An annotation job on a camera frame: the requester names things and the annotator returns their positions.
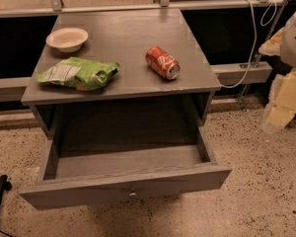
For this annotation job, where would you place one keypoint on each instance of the grey top drawer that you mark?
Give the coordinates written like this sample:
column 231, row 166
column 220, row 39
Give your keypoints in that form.
column 102, row 151

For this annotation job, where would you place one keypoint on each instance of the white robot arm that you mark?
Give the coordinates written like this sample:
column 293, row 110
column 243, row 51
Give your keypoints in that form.
column 281, row 108

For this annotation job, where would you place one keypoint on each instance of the grey wooden drawer cabinet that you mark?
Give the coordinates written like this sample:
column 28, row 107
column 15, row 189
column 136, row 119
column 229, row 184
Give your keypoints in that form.
column 124, row 37

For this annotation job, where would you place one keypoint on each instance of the red soda can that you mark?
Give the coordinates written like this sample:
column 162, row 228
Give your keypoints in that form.
column 162, row 63

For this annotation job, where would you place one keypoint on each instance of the green chip bag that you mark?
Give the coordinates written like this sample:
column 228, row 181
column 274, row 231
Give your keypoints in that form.
column 80, row 74

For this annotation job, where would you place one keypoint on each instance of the thin metal diagonal pole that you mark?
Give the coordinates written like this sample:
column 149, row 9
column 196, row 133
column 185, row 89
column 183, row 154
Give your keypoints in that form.
column 270, row 47

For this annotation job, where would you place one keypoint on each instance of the cream ceramic bowl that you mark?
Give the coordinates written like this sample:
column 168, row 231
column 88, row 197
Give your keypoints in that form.
column 67, row 40

